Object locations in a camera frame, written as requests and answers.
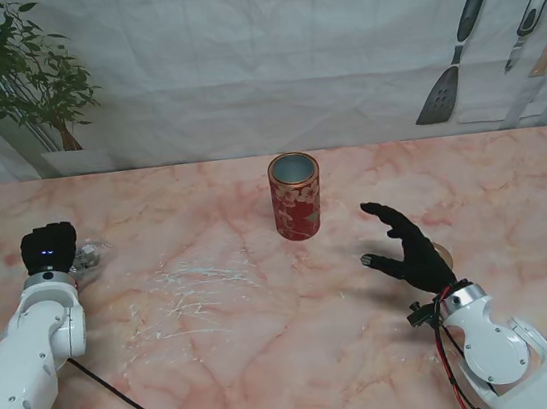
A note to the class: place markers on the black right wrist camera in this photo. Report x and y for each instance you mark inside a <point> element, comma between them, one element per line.
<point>421,315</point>

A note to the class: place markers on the green leafy plant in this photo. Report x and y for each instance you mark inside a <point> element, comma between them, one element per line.
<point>8,63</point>

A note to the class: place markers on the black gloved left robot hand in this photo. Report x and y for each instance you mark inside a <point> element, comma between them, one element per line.
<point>49,246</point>

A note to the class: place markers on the brown round canister lid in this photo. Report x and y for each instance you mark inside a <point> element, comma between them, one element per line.
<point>445,255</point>

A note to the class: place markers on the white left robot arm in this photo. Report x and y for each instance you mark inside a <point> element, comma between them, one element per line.
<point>21,358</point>

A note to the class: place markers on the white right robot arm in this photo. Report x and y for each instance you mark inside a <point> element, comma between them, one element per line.
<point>494,352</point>

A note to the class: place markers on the clear plastic tea bag pouch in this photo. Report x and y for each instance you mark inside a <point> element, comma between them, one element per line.
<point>90,256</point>

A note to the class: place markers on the black slotted spatula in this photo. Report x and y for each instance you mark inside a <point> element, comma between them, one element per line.
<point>438,97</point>

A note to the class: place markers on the white wrinkled backdrop cloth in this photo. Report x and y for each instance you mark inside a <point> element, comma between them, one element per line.
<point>257,40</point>

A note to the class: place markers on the red floral tea canister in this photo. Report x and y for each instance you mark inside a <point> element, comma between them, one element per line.
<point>296,206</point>

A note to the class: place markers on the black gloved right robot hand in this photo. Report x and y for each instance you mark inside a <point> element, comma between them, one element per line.
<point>421,255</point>

